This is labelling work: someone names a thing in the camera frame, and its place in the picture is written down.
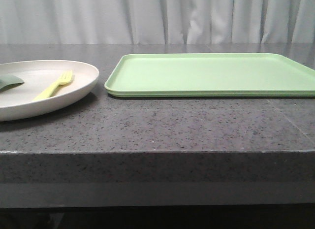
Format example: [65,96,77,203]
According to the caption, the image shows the green plastic spoon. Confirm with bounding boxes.
[0,74,24,92]

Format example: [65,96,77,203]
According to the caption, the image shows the yellow plastic fork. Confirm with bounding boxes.
[32,70,73,101]

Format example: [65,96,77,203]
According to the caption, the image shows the white curtain backdrop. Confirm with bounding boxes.
[0,0,315,45]

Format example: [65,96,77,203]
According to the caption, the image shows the light green serving tray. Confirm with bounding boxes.
[104,53,315,98]

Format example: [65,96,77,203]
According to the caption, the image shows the cream round plate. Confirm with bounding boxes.
[0,60,99,121]

